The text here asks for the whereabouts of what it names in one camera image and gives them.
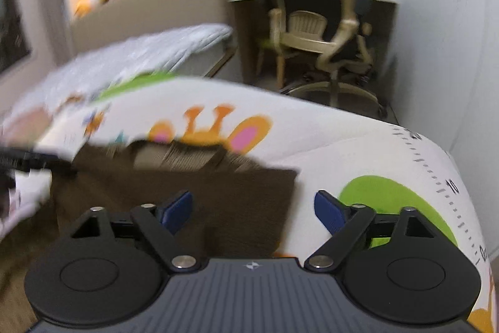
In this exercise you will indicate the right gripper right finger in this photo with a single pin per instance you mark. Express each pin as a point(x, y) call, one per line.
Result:
point(354, 227)

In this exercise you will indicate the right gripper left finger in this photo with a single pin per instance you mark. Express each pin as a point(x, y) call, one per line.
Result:
point(141, 241)

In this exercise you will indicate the brown corduroy garment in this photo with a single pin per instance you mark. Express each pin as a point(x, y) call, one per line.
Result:
point(239, 205)

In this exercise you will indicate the cartoon animal play mat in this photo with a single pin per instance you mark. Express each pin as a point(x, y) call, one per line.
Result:
point(356, 158)

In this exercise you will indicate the dark window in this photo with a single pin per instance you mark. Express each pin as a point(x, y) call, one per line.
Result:
point(13, 43)

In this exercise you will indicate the white quilted mattress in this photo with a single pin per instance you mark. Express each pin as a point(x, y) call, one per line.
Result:
point(93, 71)

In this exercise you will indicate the beige mesh office chair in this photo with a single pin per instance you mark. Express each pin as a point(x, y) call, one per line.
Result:
point(323, 46)

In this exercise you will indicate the beige upholstered headboard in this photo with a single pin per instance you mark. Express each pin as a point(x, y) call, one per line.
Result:
point(118, 20)

